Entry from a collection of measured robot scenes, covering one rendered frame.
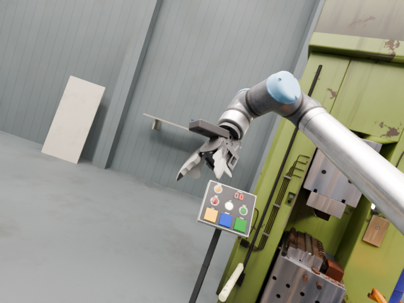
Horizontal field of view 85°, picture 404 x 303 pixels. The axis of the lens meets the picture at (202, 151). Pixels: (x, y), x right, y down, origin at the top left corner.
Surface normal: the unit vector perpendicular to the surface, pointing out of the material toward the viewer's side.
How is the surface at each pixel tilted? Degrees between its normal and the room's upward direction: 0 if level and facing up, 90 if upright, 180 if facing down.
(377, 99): 90
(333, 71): 90
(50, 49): 90
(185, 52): 90
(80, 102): 82
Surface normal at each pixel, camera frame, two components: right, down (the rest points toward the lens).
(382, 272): -0.41, -0.07
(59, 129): 0.05, -0.04
